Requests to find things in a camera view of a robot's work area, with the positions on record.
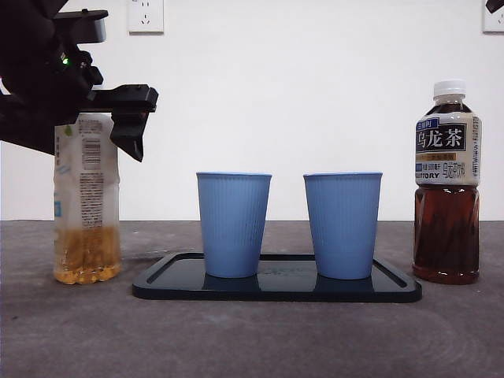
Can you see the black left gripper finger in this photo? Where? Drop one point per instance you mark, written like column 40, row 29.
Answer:
column 128, row 134
column 27, row 130

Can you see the pale yellow tea bottle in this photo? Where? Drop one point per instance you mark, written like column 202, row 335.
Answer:
column 86, row 220

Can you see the dark oolong tea bottle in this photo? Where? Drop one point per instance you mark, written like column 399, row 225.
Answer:
column 447, row 220

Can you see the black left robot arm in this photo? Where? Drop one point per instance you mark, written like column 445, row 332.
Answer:
column 23, row 47

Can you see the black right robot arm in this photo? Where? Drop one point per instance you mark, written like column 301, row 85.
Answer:
column 497, row 4

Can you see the blue ribbed cup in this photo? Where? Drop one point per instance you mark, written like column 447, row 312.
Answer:
column 342, row 224
column 233, row 224

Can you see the dark blue rectangular tray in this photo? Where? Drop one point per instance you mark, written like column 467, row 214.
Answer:
column 283, row 289

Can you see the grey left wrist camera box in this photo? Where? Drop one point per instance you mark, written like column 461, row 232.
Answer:
column 84, row 29

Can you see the white wall socket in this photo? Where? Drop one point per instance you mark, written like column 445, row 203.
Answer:
column 494, row 21
column 145, row 15

